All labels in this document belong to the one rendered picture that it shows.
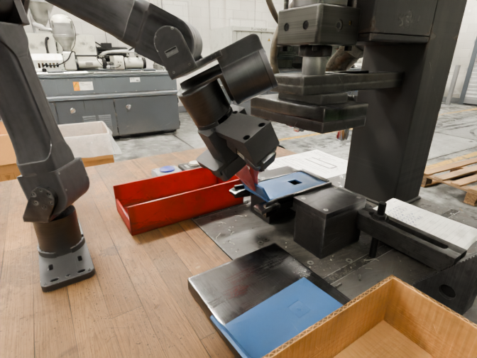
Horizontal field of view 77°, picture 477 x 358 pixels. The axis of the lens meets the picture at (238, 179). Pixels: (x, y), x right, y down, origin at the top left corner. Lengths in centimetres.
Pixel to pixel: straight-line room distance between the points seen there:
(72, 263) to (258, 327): 31
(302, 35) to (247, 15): 754
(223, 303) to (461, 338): 25
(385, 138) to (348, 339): 44
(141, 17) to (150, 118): 466
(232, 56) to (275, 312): 32
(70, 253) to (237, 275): 28
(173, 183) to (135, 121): 431
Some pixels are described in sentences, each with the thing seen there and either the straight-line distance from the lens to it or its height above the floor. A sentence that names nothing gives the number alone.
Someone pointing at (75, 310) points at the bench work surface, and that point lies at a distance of 48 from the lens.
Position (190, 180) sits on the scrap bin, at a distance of 73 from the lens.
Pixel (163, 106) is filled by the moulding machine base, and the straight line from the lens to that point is 508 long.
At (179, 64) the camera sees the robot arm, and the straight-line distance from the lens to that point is 39.
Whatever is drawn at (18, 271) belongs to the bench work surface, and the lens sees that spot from 59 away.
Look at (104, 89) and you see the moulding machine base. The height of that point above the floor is 77.
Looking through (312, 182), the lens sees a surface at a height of 99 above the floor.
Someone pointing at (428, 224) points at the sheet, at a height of 95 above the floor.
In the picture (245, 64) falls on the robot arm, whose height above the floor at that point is 120.
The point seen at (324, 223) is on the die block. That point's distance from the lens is 49.
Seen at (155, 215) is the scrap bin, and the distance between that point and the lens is 59.
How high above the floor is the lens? 121
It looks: 22 degrees down
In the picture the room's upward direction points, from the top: straight up
